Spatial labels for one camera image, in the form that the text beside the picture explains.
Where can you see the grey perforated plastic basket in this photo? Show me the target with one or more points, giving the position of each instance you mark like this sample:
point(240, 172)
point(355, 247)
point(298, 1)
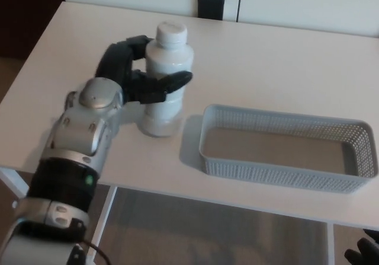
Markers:
point(281, 177)

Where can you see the white metal desk leg frame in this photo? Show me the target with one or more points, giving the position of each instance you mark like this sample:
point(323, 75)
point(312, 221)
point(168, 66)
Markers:
point(330, 244)
point(105, 211)

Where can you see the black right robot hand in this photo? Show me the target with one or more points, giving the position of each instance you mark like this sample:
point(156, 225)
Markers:
point(370, 253)

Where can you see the dark brown wooden cabinet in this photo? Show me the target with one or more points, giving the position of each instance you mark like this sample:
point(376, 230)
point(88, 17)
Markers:
point(23, 16)

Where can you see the black wall socket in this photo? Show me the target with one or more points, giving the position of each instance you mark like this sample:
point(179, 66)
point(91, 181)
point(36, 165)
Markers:
point(210, 7)

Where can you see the white plastic bottle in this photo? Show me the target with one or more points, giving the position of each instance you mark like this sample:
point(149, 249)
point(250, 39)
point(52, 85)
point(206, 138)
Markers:
point(168, 54)

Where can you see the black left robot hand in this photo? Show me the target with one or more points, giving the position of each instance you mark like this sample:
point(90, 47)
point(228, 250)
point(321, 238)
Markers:
point(118, 63)

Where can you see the white cylindrical peg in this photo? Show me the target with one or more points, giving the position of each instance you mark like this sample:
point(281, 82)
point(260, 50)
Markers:
point(14, 204)

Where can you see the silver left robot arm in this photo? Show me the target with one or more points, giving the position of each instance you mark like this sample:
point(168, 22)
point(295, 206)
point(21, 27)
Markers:
point(80, 128)

